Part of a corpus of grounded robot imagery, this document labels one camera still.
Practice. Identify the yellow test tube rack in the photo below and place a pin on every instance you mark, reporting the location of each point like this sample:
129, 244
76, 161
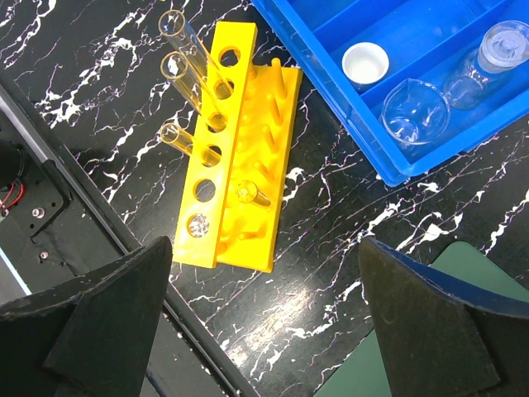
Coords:
213, 226

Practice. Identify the blue plastic compartment bin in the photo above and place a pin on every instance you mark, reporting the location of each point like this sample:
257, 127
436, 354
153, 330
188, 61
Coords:
424, 40

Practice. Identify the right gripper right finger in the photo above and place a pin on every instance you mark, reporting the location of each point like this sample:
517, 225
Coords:
439, 335

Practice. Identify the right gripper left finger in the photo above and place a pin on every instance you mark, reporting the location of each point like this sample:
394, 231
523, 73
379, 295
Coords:
89, 336

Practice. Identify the clear test tube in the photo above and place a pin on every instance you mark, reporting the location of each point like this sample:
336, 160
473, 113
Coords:
248, 192
175, 136
177, 70
176, 29

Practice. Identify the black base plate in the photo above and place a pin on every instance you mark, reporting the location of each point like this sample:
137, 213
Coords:
56, 225

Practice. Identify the small clear vial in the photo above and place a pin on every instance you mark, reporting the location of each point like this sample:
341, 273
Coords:
484, 70

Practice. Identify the clear round flask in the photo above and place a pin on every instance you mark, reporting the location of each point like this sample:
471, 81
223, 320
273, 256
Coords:
415, 113

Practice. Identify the green mat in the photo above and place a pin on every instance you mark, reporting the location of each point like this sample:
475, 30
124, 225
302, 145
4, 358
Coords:
363, 373

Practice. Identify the white round cap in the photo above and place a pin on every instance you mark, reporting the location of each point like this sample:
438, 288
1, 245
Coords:
365, 64

